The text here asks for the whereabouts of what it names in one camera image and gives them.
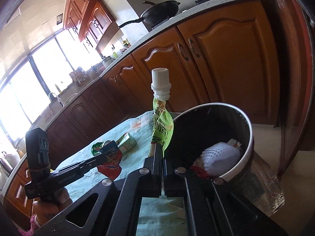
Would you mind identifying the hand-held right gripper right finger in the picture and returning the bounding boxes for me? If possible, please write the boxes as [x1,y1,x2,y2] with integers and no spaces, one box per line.
[163,159,288,236]

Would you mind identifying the pale speckled countertop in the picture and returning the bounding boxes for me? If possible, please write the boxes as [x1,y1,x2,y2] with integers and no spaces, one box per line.
[0,0,262,177]

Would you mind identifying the white-rimmed black trash bin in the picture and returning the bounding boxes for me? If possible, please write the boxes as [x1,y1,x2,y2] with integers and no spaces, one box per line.
[171,103,283,217]

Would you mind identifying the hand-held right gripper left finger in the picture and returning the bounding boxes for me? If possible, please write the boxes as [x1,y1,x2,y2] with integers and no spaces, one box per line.
[33,144,163,236]

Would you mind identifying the kitchen window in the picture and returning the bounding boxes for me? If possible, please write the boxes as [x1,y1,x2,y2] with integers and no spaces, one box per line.
[0,29,103,150]

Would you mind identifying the wooden lower cabinets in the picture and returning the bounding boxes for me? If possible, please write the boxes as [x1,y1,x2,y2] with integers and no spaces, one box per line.
[5,0,278,217]

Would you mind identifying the white foam fruit net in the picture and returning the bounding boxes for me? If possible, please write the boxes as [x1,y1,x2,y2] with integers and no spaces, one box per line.
[200,141,242,177]

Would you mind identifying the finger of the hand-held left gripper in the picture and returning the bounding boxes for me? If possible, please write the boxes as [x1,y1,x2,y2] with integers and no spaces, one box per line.
[82,152,121,172]

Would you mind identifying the teal floral tablecloth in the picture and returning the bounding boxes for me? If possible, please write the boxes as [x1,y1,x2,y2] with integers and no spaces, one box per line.
[57,111,190,236]

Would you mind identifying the light green carton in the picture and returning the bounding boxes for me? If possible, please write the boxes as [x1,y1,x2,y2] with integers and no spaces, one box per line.
[118,132,136,154]

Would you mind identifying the kitchen sink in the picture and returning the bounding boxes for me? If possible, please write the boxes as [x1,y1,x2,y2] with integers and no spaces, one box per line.
[63,92,82,107]

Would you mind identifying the red packet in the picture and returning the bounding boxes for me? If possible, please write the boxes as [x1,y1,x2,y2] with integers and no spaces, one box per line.
[191,157,215,179]

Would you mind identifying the person's left hand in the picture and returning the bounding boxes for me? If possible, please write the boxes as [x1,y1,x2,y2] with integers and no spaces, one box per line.
[32,186,73,227]

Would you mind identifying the wooden cabinets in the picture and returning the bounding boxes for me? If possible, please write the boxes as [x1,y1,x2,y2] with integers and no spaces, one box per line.
[5,0,278,217]
[63,0,117,53]

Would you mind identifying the chrome faucet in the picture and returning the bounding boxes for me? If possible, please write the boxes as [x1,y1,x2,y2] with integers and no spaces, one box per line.
[48,92,64,108]

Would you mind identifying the black wok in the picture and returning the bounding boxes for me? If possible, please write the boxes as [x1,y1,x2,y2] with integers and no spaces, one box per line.
[118,0,181,29]

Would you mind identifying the red and white carton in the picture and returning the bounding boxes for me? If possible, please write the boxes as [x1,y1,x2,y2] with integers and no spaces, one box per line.
[226,139,243,149]

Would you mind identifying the green and red snack wrapper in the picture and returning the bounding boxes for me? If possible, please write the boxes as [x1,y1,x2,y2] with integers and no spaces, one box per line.
[92,141,108,156]

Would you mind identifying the red foil snack wrapper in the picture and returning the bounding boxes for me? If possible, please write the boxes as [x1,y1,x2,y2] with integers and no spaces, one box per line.
[97,140,123,180]

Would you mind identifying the wooden glass door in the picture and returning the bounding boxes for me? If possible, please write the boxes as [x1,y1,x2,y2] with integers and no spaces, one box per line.
[260,0,315,175]

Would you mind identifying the green spout pouch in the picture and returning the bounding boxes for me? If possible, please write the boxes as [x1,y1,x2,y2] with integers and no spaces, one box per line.
[148,68,174,156]

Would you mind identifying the wooden upper cabinets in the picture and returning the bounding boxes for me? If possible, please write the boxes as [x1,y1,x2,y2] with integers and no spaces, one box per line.
[63,0,117,53]

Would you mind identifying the utensil holder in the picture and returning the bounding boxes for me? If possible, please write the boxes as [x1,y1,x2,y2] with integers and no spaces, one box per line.
[69,66,87,88]

